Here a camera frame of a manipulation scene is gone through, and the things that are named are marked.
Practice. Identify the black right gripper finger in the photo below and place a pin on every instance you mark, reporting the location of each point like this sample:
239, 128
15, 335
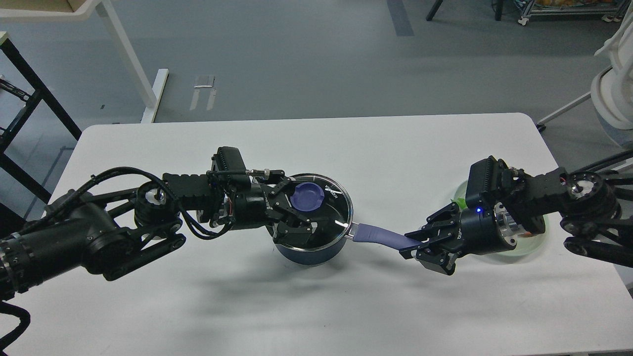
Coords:
437, 254
442, 223

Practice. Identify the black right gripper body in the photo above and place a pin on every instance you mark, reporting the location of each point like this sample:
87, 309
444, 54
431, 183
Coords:
481, 245

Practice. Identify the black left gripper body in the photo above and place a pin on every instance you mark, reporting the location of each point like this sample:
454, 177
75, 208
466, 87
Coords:
248, 203

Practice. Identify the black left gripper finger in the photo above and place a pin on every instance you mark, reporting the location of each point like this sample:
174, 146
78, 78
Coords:
277, 187
290, 230

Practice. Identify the glass lid with blue knob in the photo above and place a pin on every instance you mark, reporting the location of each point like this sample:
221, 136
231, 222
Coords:
319, 194

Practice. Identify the blue saucepan with handle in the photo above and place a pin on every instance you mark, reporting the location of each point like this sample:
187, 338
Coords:
357, 232

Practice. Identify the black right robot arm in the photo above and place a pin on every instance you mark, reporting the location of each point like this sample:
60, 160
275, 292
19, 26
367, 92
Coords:
504, 203

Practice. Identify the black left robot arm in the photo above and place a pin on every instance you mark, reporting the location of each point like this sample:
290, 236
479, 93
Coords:
124, 218

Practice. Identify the orange toy carrot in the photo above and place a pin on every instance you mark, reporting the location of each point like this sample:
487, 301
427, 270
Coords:
490, 222

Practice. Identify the translucent green plate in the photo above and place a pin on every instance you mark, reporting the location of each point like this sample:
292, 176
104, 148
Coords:
526, 244

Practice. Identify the white machine base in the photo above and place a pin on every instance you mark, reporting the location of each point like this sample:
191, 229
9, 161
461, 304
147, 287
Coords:
611, 91

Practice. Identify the black stand leg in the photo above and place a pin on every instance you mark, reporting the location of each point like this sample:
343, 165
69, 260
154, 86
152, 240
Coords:
433, 10

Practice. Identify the wheeled metal cart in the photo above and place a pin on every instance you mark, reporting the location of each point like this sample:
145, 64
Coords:
607, 10

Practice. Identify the black metal rack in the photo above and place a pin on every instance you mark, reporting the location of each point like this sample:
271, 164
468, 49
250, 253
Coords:
41, 94

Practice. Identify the white table frame leg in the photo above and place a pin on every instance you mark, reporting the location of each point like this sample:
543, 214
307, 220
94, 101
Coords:
41, 11

